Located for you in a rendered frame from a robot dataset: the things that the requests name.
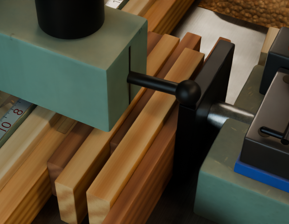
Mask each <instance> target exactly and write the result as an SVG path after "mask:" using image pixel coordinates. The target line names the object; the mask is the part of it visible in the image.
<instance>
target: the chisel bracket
mask: <svg viewBox="0 0 289 224"><path fill-rule="evenodd" d="M104 12H105V20H104V23H103V25H102V27H101V28H100V29H99V30H98V31H96V32H95V33H93V34H91V35H89V36H86V37H84V38H80V39H72V40H66V39H59V38H55V37H52V36H50V35H48V34H46V33H45V32H44V31H42V29H41V28H40V26H39V24H38V19H37V13H36V4H35V0H0V90H1V91H3V92H5V93H8V94H11V95H13V96H16V97H18V98H21V99H23V100H26V101H28V102H31V103H34V104H36V105H38V106H41V107H43V108H46V109H49V110H51V111H54V112H56V113H59V114H61V115H64V116H67V117H69V118H72V119H74V120H77V121H79V122H82V123H84V124H87V125H90V126H92V127H94V128H97V129H100V130H102V131H105V132H109V131H111V129H112V128H113V127H114V125H115V124H116V123H117V121H118V120H119V118H120V117H121V115H122V114H123V113H124V112H125V110H126V109H127V107H128V106H129V105H130V103H131V102H132V100H133V99H134V97H135V96H136V95H137V93H138V92H139V90H140V89H141V86H137V85H134V84H130V83H127V76H128V74H129V73H130V72H131V71H134V72H138V73H141V74H145V75H146V61H147V29H148V21H147V19H146V18H144V17H141V16H138V15H135V14H131V13H128V12H125V11H122V10H119V9H116V8H112V7H109V6H106V5H104Z"/></svg>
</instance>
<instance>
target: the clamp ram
mask: <svg viewBox="0 0 289 224"><path fill-rule="evenodd" d="M234 49H235V44H234V43H231V42H228V41H225V40H219V42H218V43H217V45H216V46H215V48H214V50H213V51H212V53H211V54H210V56H209V58H208V59H207V61H206V62H205V64H204V65H203V67H202V68H201V70H200V72H199V73H198V75H197V76H196V78H195V80H194V81H195V82H196V83H197V84H198V85H199V86H200V89H201V97H200V99H199V101H198V102H197V103H196V104H194V105H191V106H185V105H182V104H179V107H178V121H177V131H176V142H175V152H174V165H173V174H174V175H176V176H179V177H181V178H183V179H186V180H187V179H188V178H189V176H190V174H191V172H192V171H193V169H194V167H195V165H196V163H197V161H198V159H199V157H200V156H201V154H202V152H203V150H204V148H205V147H206V145H207V143H208V141H209V139H210V137H211V136H212V134H213V132H214V130H218V131H220V129H221V127H222V126H223V124H224V122H225V121H226V119H229V118H232V119H234V120H238V121H240V122H243V123H246V124H249V125H251V123H252V121H253V118H254V116H255V114H256V113H254V112H251V111H248V110H245V109H242V108H239V107H236V106H234V105H231V104H228V103H226V102H225V101H226V95H227V89H228V84H229V79H230V72H231V67H232V61H233V56H234Z"/></svg>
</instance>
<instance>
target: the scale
mask: <svg viewBox="0 0 289 224"><path fill-rule="evenodd" d="M123 1H124V0H109V1H108V2H107V3H106V4H105V5H106V6H109V7H112V8H117V7H118V6H119V5H120V4H121V3H122V2H123ZM32 104H33V103H31V102H28V101H26V100H23V99H21V98H19V99H18V100H17V101H16V102H15V103H14V104H13V106H12V107H11V108H10V109H9V110H8V111H7V112H6V113H5V114H4V115H3V117H2V118H1V119H0V140H1V139H2V137H3V136H4V135H5V134H6V133H7V132H8V131H9V129H10V128H11V127H12V126H13V125H14V124H15V123H16V121H17V120H18V119H19V118H20V117H21V116H22V115H23V114H24V113H25V112H26V110H27V109H28V108H29V107H30V106H31V105H32Z"/></svg>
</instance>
